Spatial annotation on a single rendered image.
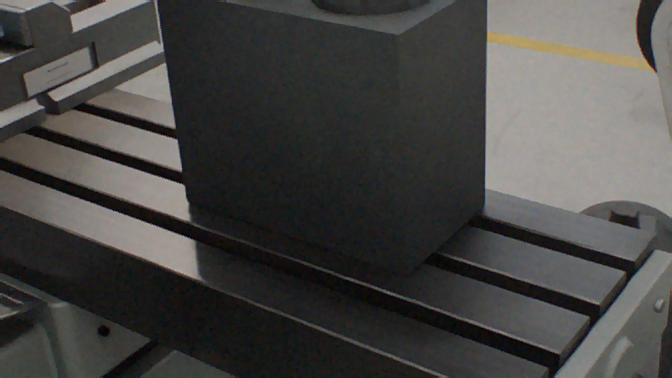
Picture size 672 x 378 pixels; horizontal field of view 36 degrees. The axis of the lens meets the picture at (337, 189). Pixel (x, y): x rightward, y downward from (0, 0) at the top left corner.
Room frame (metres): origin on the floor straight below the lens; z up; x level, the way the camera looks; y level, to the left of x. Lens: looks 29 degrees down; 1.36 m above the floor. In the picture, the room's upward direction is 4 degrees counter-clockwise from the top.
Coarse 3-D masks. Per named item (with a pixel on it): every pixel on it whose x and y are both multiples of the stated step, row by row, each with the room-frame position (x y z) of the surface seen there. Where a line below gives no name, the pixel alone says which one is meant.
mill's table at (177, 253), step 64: (64, 128) 0.92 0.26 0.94; (128, 128) 0.91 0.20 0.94; (0, 192) 0.79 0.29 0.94; (64, 192) 0.82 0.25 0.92; (128, 192) 0.78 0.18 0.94; (0, 256) 0.78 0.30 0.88; (64, 256) 0.73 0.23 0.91; (128, 256) 0.68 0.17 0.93; (192, 256) 0.67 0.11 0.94; (256, 256) 0.68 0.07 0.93; (320, 256) 0.65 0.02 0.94; (448, 256) 0.64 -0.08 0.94; (512, 256) 0.64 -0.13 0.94; (576, 256) 0.65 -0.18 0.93; (640, 256) 0.63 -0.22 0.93; (128, 320) 0.69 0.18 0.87; (192, 320) 0.64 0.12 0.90; (256, 320) 0.60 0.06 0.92; (320, 320) 0.57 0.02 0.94; (384, 320) 0.57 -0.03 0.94; (448, 320) 0.57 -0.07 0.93; (512, 320) 0.56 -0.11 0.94; (576, 320) 0.55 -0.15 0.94; (640, 320) 0.59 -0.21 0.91
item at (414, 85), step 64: (192, 0) 0.73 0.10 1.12; (256, 0) 0.70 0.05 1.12; (320, 0) 0.68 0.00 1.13; (384, 0) 0.66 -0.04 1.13; (448, 0) 0.67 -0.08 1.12; (192, 64) 0.73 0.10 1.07; (256, 64) 0.69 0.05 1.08; (320, 64) 0.66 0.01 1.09; (384, 64) 0.62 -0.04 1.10; (448, 64) 0.66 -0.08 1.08; (192, 128) 0.74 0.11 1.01; (256, 128) 0.70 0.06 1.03; (320, 128) 0.66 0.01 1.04; (384, 128) 0.62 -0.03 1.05; (448, 128) 0.66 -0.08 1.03; (192, 192) 0.74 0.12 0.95; (256, 192) 0.70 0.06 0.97; (320, 192) 0.66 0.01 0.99; (384, 192) 0.63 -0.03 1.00; (448, 192) 0.66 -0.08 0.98; (384, 256) 0.63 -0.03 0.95
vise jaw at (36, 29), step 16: (0, 0) 0.99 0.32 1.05; (16, 0) 0.99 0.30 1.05; (32, 0) 0.98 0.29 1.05; (48, 0) 0.98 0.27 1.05; (0, 16) 0.97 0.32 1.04; (16, 16) 0.96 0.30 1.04; (32, 16) 0.96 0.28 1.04; (48, 16) 0.98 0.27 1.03; (64, 16) 0.99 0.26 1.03; (16, 32) 0.96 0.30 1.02; (32, 32) 0.96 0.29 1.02; (48, 32) 0.97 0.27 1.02; (64, 32) 0.99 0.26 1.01
